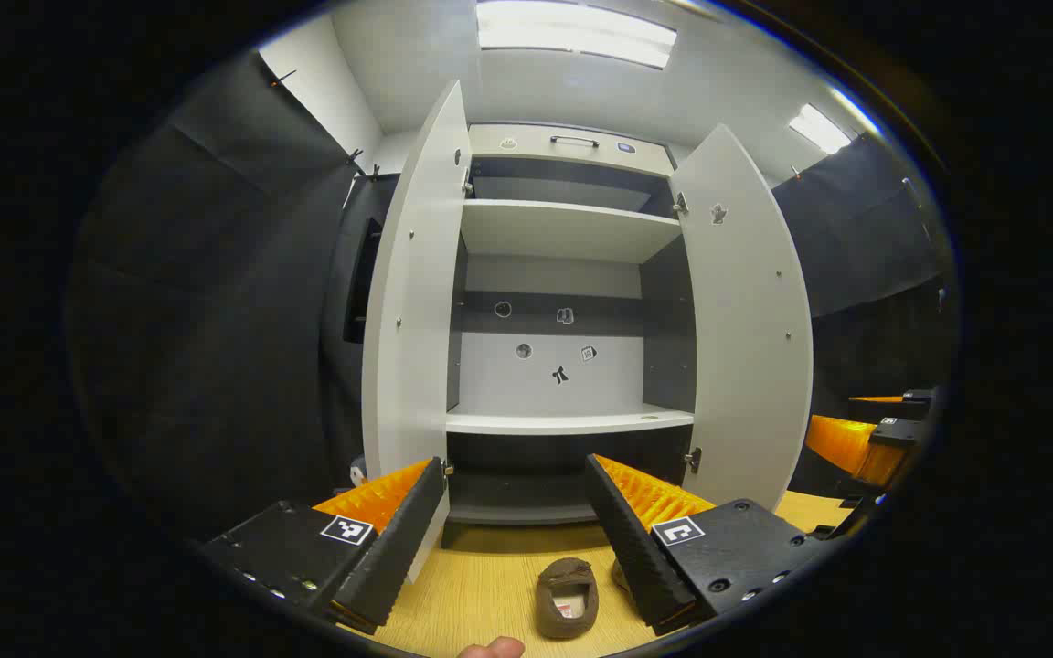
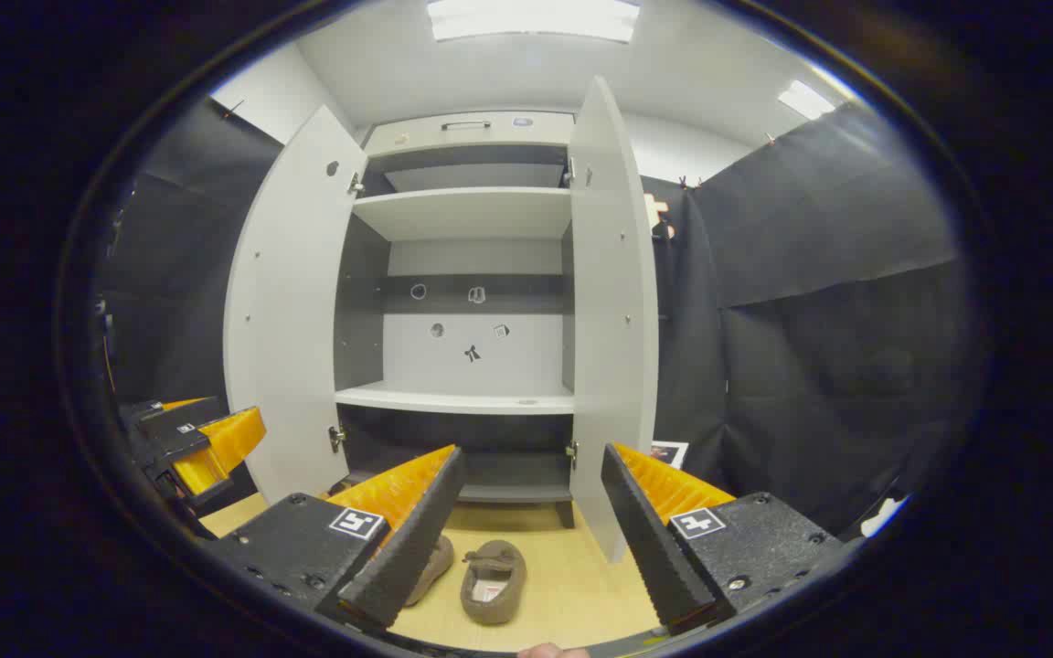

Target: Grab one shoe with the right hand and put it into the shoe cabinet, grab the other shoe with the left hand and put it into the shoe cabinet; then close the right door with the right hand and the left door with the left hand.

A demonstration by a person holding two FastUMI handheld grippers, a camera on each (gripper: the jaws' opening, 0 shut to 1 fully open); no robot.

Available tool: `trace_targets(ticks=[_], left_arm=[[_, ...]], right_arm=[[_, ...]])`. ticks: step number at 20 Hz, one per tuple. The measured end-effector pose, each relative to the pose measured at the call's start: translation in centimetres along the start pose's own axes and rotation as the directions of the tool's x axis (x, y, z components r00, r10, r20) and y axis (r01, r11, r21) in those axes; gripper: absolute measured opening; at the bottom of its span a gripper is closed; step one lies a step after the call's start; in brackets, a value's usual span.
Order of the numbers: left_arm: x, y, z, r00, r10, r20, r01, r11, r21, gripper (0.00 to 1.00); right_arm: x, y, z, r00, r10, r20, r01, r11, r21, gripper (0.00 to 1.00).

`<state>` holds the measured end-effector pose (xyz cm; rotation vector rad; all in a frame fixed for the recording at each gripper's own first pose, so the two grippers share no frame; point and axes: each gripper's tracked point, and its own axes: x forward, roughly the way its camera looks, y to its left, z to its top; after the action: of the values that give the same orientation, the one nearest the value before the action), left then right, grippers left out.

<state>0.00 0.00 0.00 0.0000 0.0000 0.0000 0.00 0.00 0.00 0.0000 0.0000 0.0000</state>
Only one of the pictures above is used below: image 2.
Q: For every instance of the white shoe cabinet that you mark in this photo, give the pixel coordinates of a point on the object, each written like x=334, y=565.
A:
x=462, y=215

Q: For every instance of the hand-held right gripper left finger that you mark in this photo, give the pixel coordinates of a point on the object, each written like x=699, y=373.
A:
x=403, y=548

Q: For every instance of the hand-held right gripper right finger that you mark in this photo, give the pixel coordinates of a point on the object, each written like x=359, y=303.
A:
x=654, y=548

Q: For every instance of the white shoe cabinet door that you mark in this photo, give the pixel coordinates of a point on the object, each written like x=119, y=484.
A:
x=284, y=320
x=613, y=320

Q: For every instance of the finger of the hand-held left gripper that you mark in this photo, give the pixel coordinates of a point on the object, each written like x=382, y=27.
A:
x=170, y=416
x=220, y=448

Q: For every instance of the white printed box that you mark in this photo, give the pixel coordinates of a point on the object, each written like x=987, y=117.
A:
x=669, y=454

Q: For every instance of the ceiling light panel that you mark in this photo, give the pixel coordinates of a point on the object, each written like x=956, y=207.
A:
x=805, y=99
x=531, y=20

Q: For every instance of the brown fuzzy shoe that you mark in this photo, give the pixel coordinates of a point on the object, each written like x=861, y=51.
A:
x=435, y=562
x=494, y=594

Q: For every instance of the black backdrop cloth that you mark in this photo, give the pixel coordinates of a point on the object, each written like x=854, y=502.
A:
x=810, y=274

